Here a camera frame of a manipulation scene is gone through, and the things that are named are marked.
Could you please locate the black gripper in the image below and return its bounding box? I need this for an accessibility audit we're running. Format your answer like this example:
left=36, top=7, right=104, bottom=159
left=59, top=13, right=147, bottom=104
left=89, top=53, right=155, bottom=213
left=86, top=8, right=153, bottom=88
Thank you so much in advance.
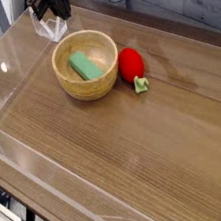
left=27, top=0, right=71, bottom=21

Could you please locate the brown wooden bowl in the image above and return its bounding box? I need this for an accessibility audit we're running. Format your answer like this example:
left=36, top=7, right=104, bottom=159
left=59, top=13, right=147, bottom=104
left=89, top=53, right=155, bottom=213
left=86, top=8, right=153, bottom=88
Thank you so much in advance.
left=52, top=30, right=118, bottom=101

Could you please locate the green rectangular stick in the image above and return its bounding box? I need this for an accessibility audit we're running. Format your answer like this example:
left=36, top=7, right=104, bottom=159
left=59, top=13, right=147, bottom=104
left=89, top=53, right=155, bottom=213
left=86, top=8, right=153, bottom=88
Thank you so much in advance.
left=69, top=51, right=104, bottom=81

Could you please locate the red plush strawberry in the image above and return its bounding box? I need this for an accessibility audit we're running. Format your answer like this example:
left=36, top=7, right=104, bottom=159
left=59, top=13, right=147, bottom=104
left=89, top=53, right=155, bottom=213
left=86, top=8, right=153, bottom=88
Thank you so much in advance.
left=118, top=48, right=149, bottom=94

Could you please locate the black table leg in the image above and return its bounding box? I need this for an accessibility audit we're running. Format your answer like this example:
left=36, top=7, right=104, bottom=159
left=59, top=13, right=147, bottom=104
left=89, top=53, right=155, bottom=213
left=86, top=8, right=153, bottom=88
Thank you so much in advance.
left=25, top=209, right=36, bottom=221

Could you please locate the clear acrylic corner bracket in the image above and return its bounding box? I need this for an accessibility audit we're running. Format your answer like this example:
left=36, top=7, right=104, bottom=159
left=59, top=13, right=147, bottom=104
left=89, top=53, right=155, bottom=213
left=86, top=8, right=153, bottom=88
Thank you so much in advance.
left=29, top=8, right=67, bottom=42

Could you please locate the clear acrylic tray wall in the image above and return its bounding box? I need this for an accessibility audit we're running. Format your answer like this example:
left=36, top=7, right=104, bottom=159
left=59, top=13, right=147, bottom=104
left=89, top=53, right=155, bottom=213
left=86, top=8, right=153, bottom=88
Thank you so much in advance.
left=0, top=0, right=221, bottom=221

